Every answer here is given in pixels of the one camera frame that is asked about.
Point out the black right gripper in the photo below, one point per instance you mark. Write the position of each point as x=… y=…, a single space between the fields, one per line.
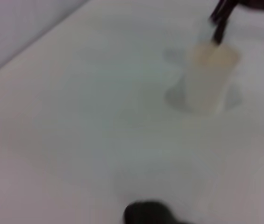
x=258 y=3

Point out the white paper cup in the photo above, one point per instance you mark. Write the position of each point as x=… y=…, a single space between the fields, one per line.
x=206 y=81

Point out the dark rag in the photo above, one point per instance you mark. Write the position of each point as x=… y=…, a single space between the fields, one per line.
x=148 y=213

